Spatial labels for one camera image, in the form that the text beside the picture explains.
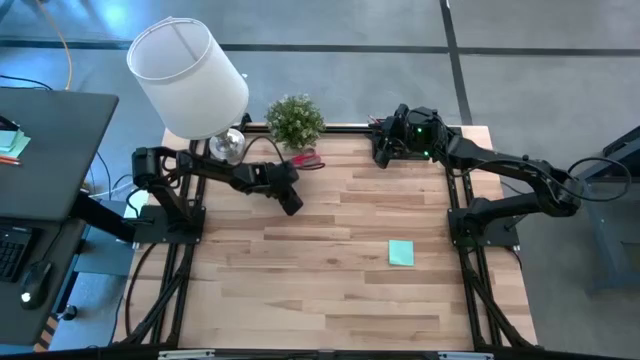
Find green sticky note pad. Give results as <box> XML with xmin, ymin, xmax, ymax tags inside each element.
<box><xmin>388</xmin><ymin>239</ymin><xmax>416</xmax><ymax>268</ymax></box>

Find black mesh desk organizer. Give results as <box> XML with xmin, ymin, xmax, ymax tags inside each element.
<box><xmin>370</xmin><ymin>124</ymin><xmax>436</xmax><ymax>163</ymax></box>

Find green potted plant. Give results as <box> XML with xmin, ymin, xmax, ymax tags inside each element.
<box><xmin>264</xmin><ymin>94</ymin><xmax>327</xmax><ymax>151</ymax></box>

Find white shade table lamp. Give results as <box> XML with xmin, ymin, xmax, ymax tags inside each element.
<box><xmin>125</xmin><ymin>16</ymin><xmax>250</xmax><ymax>165</ymax></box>

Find small white box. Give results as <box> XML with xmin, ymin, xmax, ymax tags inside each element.
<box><xmin>124</xmin><ymin>189</ymin><xmax>151</xmax><ymax>220</ymax></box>

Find dark blue metal cart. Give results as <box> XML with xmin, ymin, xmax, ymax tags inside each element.
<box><xmin>552</xmin><ymin>124</ymin><xmax>640</xmax><ymax>296</ymax></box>

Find black side desk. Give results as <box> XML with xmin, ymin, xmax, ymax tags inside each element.
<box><xmin>0</xmin><ymin>87</ymin><xmax>121</xmax><ymax>347</ymax></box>

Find black computer mouse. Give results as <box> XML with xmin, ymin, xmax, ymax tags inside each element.
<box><xmin>18</xmin><ymin>259</ymin><xmax>54</xmax><ymax>311</ymax></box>

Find pale green paper notes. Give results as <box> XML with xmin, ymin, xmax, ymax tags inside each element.
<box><xmin>0</xmin><ymin>128</ymin><xmax>33</xmax><ymax>160</ymax></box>

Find black keyboard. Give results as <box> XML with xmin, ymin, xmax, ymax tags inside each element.
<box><xmin>0</xmin><ymin>225</ymin><xmax>34</xmax><ymax>284</ymax></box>

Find yellow black striped tape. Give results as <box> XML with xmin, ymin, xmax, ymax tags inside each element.
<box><xmin>31</xmin><ymin>313</ymin><xmax>61</xmax><ymax>354</ymax></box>

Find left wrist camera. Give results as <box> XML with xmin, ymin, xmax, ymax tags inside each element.
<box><xmin>281</xmin><ymin>192</ymin><xmax>305</xmax><ymax>218</ymax></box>

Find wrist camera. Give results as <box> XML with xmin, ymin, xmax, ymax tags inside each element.
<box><xmin>371</xmin><ymin>115</ymin><xmax>402</xmax><ymax>170</ymax></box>
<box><xmin>281</xmin><ymin>192</ymin><xmax>305</xmax><ymax>218</ymax></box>

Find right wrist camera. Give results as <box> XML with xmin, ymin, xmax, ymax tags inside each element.
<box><xmin>371</xmin><ymin>115</ymin><xmax>402</xmax><ymax>170</ymax></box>

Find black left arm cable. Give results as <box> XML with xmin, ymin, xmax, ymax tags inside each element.
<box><xmin>238</xmin><ymin>134</ymin><xmax>289</xmax><ymax>164</ymax></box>

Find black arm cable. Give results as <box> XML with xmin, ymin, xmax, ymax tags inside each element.
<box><xmin>238</xmin><ymin>134</ymin><xmax>289</xmax><ymax>164</ymax></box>
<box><xmin>566</xmin><ymin>156</ymin><xmax>633</xmax><ymax>205</ymax></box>

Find black aluminium table frame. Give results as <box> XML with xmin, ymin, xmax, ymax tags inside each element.
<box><xmin>113</xmin><ymin>122</ymin><xmax>540</xmax><ymax>352</ymax></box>

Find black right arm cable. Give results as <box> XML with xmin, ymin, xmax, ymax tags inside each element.
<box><xmin>566</xmin><ymin>156</ymin><xmax>633</xmax><ymax>205</ymax></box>

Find silver metal bracket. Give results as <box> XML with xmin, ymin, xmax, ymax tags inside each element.
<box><xmin>437</xmin><ymin>351</ymin><xmax>497</xmax><ymax>360</ymax></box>
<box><xmin>157</xmin><ymin>349</ymin><xmax>217</xmax><ymax>360</ymax></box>

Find orange floor cable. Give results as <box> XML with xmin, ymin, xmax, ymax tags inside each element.
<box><xmin>37</xmin><ymin>0</ymin><xmax>74</xmax><ymax>92</ymax></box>

